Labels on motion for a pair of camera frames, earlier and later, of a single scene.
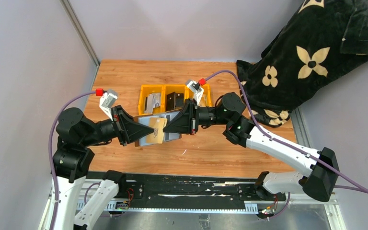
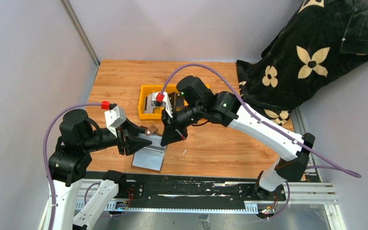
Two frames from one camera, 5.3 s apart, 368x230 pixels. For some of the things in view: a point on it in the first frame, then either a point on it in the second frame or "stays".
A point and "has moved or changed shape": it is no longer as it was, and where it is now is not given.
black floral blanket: [323, 34] stays
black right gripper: [190, 117] → [168, 121]
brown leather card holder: [145, 120] has moved or changed shape
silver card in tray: [153, 101] stays
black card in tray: [174, 99] stays
